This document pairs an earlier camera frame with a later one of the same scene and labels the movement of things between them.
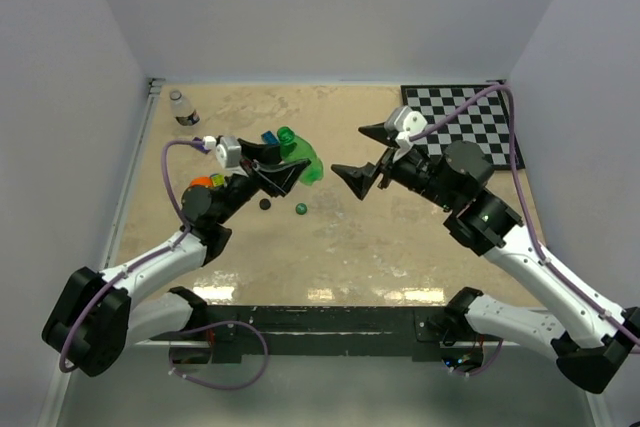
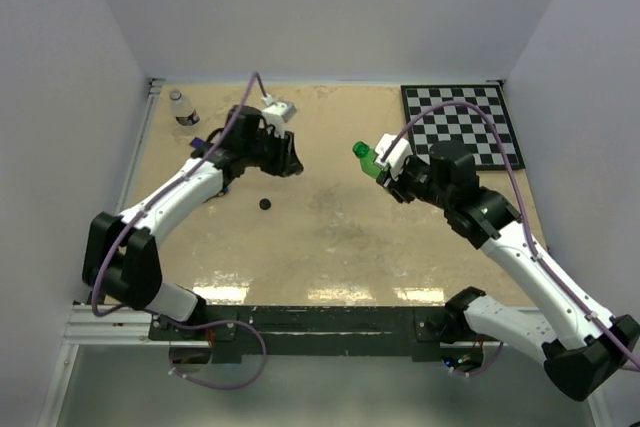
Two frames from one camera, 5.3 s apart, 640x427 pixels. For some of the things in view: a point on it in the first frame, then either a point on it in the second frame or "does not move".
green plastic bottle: x=293 y=147 → x=366 y=155
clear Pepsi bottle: x=182 y=110 does not move
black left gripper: x=276 y=180 → x=290 y=163
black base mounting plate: x=322 y=330 does not move
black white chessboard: x=485 y=121 does not move
